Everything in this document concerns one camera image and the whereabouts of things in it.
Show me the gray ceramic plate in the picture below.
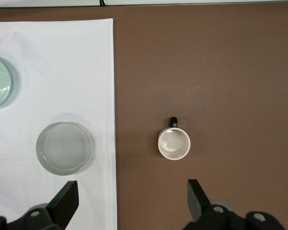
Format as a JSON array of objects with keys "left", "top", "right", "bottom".
[{"left": 36, "top": 121, "right": 91, "bottom": 175}]

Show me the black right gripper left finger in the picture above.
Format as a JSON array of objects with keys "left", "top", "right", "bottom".
[{"left": 7, "top": 180, "right": 79, "bottom": 230}]

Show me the white mug with black handle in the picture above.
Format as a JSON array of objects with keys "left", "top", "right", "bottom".
[{"left": 157, "top": 116, "right": 192, "bottom": 161}]

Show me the white cloth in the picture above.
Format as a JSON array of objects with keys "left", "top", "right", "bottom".
[{"left": 0, "top": 18, "right": 118, "bottom": 230}]

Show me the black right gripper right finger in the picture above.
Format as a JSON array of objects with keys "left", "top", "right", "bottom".
[{"left": 183, "top": 179, "right": 232, "bottom": 230}]

